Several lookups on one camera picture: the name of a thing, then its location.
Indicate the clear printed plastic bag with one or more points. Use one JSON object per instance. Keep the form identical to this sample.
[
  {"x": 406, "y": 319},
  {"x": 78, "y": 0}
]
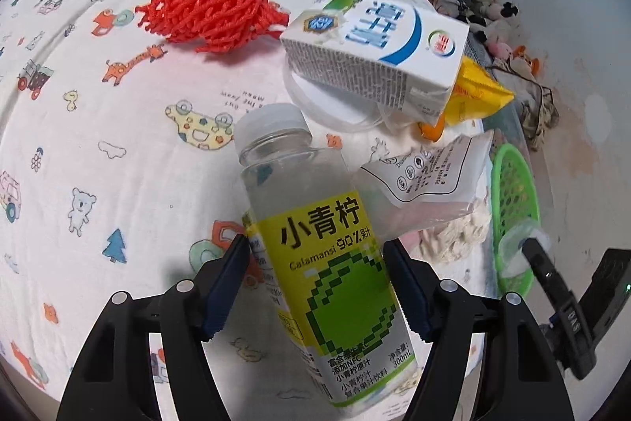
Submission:
[{"x": 434, "y": 174}]

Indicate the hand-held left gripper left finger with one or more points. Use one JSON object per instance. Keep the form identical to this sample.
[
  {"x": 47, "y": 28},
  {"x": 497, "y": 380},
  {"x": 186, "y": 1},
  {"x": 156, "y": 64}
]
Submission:
[{"x": 224, "y": 293}]

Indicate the beige printed cloth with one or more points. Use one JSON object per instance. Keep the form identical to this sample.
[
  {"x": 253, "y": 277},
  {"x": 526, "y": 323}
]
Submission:
[{"x": 541, "y": 117}]

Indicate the pink plush toy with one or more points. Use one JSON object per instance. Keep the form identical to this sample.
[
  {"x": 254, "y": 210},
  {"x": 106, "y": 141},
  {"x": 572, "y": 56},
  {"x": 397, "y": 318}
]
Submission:
[{"x": 499, "y": 48}]

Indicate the white wrapper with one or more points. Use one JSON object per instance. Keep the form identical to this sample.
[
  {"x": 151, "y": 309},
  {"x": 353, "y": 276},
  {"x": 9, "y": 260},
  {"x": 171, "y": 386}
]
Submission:
[{"x": 512, "y": 253}]

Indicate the white milk carton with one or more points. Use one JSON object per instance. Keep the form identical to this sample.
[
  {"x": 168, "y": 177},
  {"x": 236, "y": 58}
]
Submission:
[{"x": 374, "y": 41}]

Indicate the orange fox plush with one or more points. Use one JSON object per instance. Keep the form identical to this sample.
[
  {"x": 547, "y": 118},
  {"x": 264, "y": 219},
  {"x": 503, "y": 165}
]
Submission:
[{"x": 525, "y": 61}]

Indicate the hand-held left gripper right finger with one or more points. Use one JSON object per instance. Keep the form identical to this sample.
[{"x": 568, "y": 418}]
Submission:
[{"x": 409, "y": 293}]

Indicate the orange round object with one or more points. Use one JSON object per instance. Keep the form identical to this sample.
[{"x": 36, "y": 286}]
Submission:
[{"x": 433, "y": 131}]

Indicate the black and white cow plush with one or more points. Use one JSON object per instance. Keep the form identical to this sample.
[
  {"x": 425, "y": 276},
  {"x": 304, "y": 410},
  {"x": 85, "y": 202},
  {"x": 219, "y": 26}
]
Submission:
[{"x": 490, "y": 9}]

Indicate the red mesh net bag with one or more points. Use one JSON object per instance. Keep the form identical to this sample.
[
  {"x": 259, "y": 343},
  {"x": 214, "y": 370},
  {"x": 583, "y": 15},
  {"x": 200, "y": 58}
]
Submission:
[{"x": 212, "y": 11}]

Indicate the clear bottle yellow-green label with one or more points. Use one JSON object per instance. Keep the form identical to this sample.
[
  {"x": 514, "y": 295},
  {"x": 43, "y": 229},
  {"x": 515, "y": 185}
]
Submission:
[{"x": 340, "y": 302}]

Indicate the yellow snack packet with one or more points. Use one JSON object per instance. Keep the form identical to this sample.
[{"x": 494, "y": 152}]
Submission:
[{"x": 478, "y": 90}]

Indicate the green plastic basket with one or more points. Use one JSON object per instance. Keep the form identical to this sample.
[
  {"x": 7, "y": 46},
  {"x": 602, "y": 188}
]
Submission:
[{"x": 512, "y": 189}]

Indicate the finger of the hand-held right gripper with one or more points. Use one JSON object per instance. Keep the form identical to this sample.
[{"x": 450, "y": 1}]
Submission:
[{"x": 542, "y": 265}]

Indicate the clear plastic lid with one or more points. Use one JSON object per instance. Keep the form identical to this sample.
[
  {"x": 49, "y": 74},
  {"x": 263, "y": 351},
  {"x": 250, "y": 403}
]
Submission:
[{"x": 315, "y": 105}]

